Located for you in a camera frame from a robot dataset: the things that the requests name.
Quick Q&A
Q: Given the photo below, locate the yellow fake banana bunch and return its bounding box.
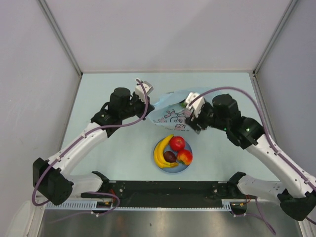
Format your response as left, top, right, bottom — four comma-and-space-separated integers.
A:
154, 134, 178, 168

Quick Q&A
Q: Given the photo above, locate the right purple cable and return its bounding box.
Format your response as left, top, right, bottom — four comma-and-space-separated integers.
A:
191, 86, 316, 235

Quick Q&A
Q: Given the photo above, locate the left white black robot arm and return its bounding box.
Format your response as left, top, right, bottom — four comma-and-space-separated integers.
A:
32, 81, 154, 205

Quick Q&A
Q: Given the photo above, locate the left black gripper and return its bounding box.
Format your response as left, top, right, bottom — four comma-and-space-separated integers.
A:
119, 91, 154, 120

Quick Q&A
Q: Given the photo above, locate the orange red fake peach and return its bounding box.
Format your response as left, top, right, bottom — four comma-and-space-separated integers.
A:
177, 149, 193, 165

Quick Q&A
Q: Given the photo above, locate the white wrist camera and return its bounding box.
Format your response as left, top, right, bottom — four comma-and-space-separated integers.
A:
135, 78, 154, 103
184, 92, 205, 118

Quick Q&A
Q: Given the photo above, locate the red fake apple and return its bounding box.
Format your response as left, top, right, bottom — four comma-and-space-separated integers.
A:
169, 136, 186, 152

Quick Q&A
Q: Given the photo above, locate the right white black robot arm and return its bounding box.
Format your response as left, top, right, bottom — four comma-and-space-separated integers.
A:
185, 92, 316, 221

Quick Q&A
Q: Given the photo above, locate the blue cartoon plastic bag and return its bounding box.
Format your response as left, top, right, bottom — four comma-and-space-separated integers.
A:
147, 87, 211, 131

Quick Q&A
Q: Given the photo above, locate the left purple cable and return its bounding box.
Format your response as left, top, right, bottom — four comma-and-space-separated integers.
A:
32, 79, 150, 223

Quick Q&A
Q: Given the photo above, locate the purple cable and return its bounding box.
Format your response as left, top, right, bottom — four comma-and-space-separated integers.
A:
191, 86, 316, 235
32, 79, 150, 223

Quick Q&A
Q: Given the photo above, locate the grey slotted cable duct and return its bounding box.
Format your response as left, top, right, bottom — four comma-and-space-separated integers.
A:
45, 200, 247, 212

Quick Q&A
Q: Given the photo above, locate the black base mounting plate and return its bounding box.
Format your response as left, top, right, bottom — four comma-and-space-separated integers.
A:
81, 180, 257, 208

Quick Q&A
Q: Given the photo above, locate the aluminium corner post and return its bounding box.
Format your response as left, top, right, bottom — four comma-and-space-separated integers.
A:
36, 0, 83, 79
252, 0, 300, 77

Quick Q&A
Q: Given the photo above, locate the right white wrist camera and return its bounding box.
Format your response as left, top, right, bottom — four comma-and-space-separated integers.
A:
184, 92, 205, 118

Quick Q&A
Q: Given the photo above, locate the right aluminium corner post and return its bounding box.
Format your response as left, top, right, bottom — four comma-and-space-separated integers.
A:
252, 0, 300, 77

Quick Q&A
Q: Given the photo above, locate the right aluminium side rail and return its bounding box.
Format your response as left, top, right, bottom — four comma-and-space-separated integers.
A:
249, 72, 277, 142

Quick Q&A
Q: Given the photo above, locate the dark purple fake fig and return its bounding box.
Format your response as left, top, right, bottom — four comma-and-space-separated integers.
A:
163, 151, 177, 163

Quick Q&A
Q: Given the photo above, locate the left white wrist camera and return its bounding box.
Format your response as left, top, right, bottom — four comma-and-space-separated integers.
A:
135, 78, 154, 103

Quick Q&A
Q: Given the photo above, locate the left aluminium corner post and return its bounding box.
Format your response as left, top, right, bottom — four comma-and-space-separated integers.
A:
36, 0, 83, 79

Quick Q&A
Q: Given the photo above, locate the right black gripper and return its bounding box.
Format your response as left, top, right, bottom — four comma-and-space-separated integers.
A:
184, 101, 227, 133

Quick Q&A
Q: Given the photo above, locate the blue round plate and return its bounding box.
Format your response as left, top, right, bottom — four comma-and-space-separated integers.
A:
153, 135, 193, 174

